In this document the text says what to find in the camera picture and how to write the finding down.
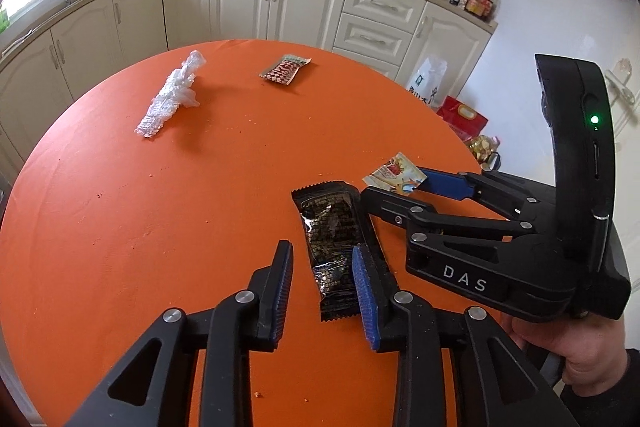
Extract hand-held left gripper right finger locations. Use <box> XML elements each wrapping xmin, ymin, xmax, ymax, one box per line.
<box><xmin>351</xmin><ymin>244</ymin><xmax>571</xmax><ymax>427</ymax></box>

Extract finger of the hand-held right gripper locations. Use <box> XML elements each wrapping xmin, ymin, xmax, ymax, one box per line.
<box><xmin>360</xmin><ymin>187</ymin><xmax>536</xmax><ymax>242</ymax></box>
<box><xmin>415</xmin><ymin>167</ymin><xmax>555</xmax><ymax>228</ymax></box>

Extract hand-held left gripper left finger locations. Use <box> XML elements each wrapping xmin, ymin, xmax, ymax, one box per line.
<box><xmin>62</xmin><ymin>239</ymin><xmax>296</xmax><ymax>427</ymax></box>

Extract colourful white snack wrapper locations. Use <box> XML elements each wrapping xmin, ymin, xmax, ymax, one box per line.
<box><xmin>362</xmin><ymin>152</ymin><xmax>428</xmax><ymax>198</ymax></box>

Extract black snack wrapper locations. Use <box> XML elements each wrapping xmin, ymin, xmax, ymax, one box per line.
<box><xmin>291</xmin><ymin>181</ymin><xmax>388</xmax><ymax>323</ymax></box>

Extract person's right forearm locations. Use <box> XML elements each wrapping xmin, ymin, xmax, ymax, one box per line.
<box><xmin>555</xmin><ymin>347</ymin><xmax>640</xmax><ymax>427</ymax></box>

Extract person's right hand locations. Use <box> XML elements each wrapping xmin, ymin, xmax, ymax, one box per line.
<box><xmin>500</xmin><ymin>314</ymin><xmax>628</xmax><ymax>400</ymax></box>

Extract red bag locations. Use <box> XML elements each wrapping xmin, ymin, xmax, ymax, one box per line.
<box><xmin>436</xmin><ymin>96</ymin><xmax>489</xmax><ymax>142</ymax></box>

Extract white green rice bag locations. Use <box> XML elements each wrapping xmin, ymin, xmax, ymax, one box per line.
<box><xmin>404</xmin><ymin>56</ymin><xmax>448</xmax><ymax>110</ymax></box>

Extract orange round table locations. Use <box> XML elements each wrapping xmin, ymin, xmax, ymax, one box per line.
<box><xmin>0</xmin><ymin>38</ymin><xmax>493</xmax><ymax>427</ymax></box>

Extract red white checkered wrapper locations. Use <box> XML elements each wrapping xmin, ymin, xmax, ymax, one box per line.
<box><xmin>259</xmin><ymin>54</ymin><xmax>312</xmax><ymax>85</ymax></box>

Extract clear crumpled plastic bag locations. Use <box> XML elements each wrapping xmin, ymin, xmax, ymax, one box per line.
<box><xmin>135</xmin><ymin>51</ymin><xmax>207</xmax><ymax>140</ymax></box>

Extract cream kitchen base cabinets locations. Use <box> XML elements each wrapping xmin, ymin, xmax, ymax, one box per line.
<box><xmin>0</xmin><ymin>0</ymin><xmax>498</xmax><ymax>158</ymax></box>

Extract metal door handle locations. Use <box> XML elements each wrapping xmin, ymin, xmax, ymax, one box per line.
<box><xmin>604</xmin><ymin>59</ymin><xmax>640</xmax><ymax>142</ymax></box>

